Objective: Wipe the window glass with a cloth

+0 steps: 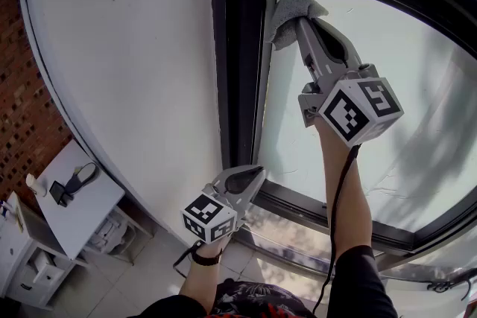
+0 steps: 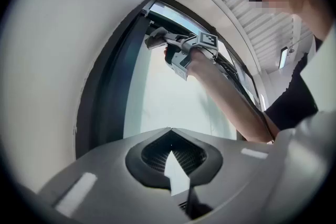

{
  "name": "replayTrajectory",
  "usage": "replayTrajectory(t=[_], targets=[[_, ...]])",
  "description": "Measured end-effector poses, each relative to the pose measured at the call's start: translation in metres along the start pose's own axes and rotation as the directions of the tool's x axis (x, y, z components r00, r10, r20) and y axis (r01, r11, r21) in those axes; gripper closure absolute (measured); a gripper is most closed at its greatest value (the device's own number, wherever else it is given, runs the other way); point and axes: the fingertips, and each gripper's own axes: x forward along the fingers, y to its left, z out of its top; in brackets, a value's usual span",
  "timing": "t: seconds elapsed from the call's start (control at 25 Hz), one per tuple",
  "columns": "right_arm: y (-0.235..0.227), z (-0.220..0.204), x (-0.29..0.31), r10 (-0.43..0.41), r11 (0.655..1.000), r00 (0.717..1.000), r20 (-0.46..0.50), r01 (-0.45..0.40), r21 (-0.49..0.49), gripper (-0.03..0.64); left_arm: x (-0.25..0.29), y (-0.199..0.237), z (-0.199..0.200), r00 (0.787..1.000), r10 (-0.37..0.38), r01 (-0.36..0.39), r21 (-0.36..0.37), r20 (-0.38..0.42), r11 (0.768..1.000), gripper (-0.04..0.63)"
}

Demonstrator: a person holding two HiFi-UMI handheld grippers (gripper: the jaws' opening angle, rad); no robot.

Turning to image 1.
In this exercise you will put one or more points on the person's right forearm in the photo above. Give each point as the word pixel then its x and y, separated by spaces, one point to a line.
pixel 350 205

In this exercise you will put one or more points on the person's black printed t-shirt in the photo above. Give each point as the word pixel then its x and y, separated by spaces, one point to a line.
pixel 357 290

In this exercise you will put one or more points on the white storage rack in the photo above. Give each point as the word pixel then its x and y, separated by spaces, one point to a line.
pixel 108 231

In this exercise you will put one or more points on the white table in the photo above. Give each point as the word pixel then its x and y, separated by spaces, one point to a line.
pixel 85 212

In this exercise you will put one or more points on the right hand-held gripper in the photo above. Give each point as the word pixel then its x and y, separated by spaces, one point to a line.
pixel 354 111

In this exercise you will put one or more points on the white plastic basin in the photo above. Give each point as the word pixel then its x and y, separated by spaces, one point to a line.
pixel 421 305

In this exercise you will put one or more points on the white cup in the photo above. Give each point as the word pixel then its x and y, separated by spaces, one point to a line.
pixel 36 185

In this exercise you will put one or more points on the small clear window pane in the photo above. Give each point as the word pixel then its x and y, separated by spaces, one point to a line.
pixel 283 234

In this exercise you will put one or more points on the frosted window glass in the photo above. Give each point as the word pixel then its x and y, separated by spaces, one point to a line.
pixel 372 30

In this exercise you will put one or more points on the person's left forearm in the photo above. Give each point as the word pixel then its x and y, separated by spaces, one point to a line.
pixel 197 283

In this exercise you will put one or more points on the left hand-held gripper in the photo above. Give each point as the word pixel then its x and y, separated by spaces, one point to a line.
pixel 208 216

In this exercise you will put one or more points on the grey cloth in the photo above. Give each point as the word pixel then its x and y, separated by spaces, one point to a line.
pixel 290 11

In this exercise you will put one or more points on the white drawer cabinet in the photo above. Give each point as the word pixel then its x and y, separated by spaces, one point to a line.
pixel 22 257

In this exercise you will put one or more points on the black wristwatch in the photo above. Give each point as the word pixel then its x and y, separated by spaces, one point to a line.
pixel 206 260

